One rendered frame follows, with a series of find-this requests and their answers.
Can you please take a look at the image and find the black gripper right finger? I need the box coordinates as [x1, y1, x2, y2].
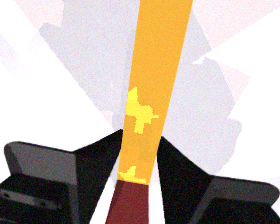
[157, 136, 280, 224]

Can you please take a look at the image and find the yellow bar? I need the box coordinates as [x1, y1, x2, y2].
[105, 0, 193, 224]

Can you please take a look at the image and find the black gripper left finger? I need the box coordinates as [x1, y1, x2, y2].
[3, 129, 123, 224]

